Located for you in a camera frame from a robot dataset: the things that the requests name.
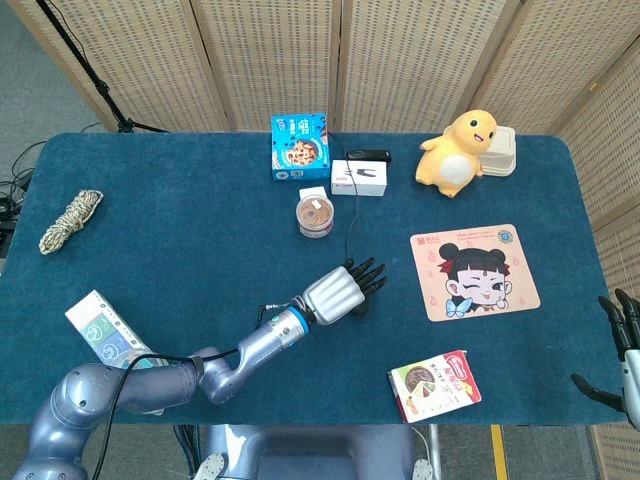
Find beige lunch box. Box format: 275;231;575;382
478;125;517;177

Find black cables under table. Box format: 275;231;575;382
172;423;201;476

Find thin dark cable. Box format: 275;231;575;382
342;149;362;261

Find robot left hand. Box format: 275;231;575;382
301;256;389;327

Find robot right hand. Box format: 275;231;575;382
571;288;640;429

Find round can of rubber bands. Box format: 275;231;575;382
295;194;335;239

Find white box green blue squares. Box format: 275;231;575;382
64;288;166;371

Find white box black print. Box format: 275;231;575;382
330;159;388;197

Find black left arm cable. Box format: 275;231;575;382
89;301;296;480

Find black tripod stand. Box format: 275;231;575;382
34;0;169;134

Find blue grey robot torso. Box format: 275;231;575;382
192;423;441;480

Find silver table leg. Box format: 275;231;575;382
427;423;443;480

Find red white snack packet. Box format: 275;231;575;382
388;349;483;424

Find wicker folding screen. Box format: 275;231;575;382
7;0;640;480

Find black computer mouse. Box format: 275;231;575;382
349;287;374;319

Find cartoon girl mouse pad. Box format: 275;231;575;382
409;223;542;323

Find blue table cloth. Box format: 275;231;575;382
0;131;637;426

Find flat black device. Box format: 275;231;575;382
344;148;393;164

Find yellow dinosaur plush toy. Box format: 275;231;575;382
415;109;498;199

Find blue cookie box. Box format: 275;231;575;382
270;113;332;182

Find braided rope bundle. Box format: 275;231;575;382
38;189;104;256

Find black floor cables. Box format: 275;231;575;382
0;139;49;251

